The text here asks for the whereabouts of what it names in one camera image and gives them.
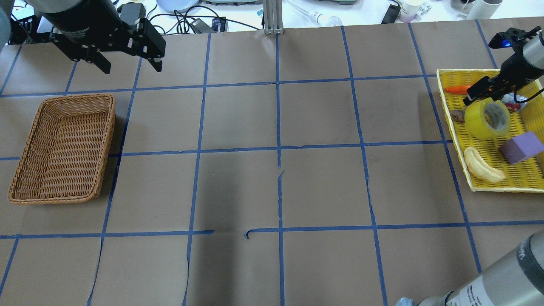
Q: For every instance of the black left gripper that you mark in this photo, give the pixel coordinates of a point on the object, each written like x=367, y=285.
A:
x=73, y=24

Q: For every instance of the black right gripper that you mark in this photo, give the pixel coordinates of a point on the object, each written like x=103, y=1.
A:
x=514, y=68

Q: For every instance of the yellow tape roll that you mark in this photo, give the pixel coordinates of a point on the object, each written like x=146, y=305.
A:
x=487, y=119

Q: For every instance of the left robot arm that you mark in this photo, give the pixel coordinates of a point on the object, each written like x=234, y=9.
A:
x=84, y=29

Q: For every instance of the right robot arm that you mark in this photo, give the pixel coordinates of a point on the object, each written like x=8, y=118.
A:
x=514, y=280

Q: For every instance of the orange toy carrot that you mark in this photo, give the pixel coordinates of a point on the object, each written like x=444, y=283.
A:
x=457, y=89

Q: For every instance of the small brown toy animal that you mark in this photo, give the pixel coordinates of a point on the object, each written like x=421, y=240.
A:
x=457, y=116

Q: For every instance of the small drink can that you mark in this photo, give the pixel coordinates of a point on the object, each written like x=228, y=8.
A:
x=514, y=104

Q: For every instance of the purple foam block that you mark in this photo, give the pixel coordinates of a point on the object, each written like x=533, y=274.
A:
x=521, y=147

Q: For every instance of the yellow toy banana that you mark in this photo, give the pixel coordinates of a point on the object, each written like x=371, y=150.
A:
x=477, y=166

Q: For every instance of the yellow plastic basket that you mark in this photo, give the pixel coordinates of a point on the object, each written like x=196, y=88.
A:
x=526, y=176

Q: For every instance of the light blue bowl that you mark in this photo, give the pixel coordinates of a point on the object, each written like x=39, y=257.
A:
x=176, y=5

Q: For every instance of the black power adapter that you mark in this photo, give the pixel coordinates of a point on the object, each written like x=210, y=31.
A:
x=200, y=27

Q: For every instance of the white mug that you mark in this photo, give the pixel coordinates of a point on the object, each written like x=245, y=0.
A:
x=481, y=9

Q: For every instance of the brown wicker basket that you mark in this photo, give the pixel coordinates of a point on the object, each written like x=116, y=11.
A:
x=66, y=152

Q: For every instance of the black phone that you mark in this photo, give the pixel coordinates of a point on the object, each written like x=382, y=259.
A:
x=391, y=15

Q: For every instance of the clear light bulb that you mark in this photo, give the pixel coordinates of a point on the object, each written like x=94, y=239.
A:
x=325, y=20

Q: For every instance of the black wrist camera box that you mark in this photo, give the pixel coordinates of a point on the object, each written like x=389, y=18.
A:
x=131, y=15

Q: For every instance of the aluminium profile post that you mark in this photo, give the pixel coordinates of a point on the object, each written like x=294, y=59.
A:
x=272, y=17

